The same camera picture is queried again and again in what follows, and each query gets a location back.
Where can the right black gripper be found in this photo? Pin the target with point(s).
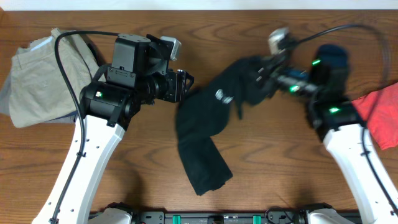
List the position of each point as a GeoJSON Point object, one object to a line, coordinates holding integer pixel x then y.
{"type": "Point", "coordinates": [278, 65]}

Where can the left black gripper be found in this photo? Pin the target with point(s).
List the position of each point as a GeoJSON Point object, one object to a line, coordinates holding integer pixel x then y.
{"type": "Point", "coordinates": [176, 81]}

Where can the black t-shirt with logo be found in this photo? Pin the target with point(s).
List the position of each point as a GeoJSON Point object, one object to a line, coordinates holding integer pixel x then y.
{"type": "Point", "coordinates": [205, 113]}

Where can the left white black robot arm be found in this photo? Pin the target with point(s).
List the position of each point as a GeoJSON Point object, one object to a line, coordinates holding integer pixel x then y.
{"type": "Point", "coordinates": [138, 75]}

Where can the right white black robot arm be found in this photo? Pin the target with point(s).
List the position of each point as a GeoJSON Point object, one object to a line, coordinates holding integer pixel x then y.
{"type": "Point", "coordinates": [338, 125]}

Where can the red cloth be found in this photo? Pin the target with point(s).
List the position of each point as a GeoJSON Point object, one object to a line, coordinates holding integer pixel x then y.
{"type": "Point", "coordinates": [383, 122]}

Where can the folded beige khaki pants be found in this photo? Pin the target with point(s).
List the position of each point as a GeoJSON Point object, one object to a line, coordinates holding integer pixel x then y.
{"type": "Point", "coordinates": [77, 59]}

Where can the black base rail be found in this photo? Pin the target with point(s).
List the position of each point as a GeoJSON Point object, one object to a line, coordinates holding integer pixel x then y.
{"type": "Point", "coordinates": [316, 213]}

